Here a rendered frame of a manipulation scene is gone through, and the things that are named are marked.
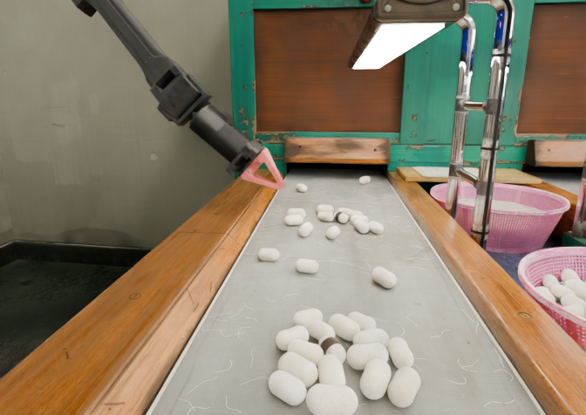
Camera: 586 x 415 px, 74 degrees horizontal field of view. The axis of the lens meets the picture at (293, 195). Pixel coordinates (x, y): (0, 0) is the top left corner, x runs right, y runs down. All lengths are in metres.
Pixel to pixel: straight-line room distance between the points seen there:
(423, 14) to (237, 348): 0.35
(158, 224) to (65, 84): 0.90
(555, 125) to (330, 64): 0.65
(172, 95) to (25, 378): 0.51
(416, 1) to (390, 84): 0.80
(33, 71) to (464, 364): 2.51
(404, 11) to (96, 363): 0.39
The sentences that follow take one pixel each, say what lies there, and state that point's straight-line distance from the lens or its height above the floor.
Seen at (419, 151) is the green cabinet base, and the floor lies 0.82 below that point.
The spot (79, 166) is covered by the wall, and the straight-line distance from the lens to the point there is 2.53.
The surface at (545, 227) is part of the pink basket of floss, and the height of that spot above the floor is 0.73.
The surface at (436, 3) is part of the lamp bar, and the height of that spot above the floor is 1.05.
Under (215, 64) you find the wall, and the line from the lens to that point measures 2.11.
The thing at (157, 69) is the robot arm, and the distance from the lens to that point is 0.79.
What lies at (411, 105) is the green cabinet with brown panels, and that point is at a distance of 1.18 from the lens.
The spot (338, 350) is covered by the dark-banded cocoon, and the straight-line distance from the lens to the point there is 0.37.
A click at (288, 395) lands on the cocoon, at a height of 0.75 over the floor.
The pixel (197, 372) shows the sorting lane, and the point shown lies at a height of 0.74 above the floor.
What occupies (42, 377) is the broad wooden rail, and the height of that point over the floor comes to 0.76.
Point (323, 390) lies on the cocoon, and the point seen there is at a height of 0.76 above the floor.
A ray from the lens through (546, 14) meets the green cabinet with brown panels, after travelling 1.31.
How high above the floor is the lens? 0.97
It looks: 14 degrees down
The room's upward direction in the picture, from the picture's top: straight up
